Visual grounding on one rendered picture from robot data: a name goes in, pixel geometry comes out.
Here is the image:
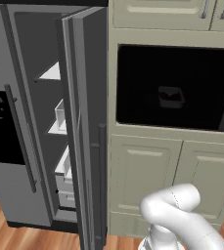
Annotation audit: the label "grey tupperware with meal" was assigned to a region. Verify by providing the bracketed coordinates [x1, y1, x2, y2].
[157, 85, 186, 109]

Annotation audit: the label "grey plain fridge door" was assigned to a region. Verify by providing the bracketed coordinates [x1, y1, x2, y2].
[54, 6, 109, 250]

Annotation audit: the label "short dark fridge door handle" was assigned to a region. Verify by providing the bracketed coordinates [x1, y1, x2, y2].
[97, 123, 109, 250]

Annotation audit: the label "cream cabinet frame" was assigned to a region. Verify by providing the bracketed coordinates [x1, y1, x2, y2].
[107, 0, 224, 240]

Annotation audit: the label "cream panelled cupboard door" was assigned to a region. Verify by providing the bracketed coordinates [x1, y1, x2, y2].
[110, 134, 184, 217]
[173, 140, 224, 227]

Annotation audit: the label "grey fridge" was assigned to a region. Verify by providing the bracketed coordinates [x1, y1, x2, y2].
[0, 2, 109, 234]

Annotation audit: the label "long dark fridge door handle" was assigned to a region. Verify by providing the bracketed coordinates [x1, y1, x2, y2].
[3, 83, 39, 194]

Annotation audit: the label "wide cream cupboard door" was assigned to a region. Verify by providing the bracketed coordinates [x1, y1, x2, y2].
[112, 0, 215, 32]

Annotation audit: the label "white fridge drawer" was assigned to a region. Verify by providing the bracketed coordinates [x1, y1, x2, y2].
[54, 146, 77, 210]

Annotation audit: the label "black microwave oven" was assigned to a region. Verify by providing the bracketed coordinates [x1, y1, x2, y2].
[115, 43, 224, 134]

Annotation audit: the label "clear container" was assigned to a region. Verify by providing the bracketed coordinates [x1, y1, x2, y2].
[54, 99, 67, 132]

